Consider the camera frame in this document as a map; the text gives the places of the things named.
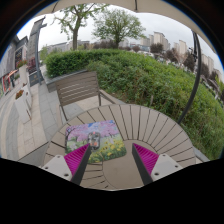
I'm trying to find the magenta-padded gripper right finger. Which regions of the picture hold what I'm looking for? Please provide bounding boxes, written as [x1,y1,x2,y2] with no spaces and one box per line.
[131,142,185,187]

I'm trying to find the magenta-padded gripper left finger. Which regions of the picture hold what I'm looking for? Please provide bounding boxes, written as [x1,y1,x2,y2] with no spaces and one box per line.
[40,143,93,187]

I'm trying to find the flower-print mouse pad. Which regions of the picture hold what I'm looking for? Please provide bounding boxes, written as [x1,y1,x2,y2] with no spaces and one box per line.
[64,119,128,165]

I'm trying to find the brown slatted chair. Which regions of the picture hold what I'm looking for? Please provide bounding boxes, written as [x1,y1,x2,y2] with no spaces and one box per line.
[54,70,117,122]

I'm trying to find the low white flower planter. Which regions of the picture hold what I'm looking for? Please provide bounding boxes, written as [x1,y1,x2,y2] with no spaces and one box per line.
[13,89,34,125]

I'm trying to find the green hedge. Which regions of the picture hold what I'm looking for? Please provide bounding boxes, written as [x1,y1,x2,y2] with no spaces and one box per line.
[44,48,224,161]

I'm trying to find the dark curved parasol pole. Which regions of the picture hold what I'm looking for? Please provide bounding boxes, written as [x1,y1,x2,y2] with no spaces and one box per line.
[176,30,203,125]

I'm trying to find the tall white flower planter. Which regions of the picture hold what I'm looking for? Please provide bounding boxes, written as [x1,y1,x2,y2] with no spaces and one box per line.
[16,59,31,91]

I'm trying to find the red-framed sign board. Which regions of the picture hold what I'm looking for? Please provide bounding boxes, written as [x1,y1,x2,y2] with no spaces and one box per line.
[1,69,19,94]

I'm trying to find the distant apartment buildings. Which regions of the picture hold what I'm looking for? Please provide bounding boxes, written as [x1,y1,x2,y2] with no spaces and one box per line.
[139,31,224,81]

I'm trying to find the dark grey pillar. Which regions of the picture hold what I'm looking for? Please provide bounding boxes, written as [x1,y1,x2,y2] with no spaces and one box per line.
[26,16,48,87]

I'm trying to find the sparse-leafed tree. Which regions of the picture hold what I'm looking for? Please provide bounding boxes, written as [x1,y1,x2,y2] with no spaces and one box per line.
[52,3,110,51]

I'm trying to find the round leafy tree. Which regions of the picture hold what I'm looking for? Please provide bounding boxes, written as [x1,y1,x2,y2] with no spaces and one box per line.
[92,8,147,50]

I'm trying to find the beige parasol canopy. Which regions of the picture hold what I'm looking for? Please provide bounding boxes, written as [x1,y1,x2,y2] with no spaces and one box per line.
[35,0,218,55]

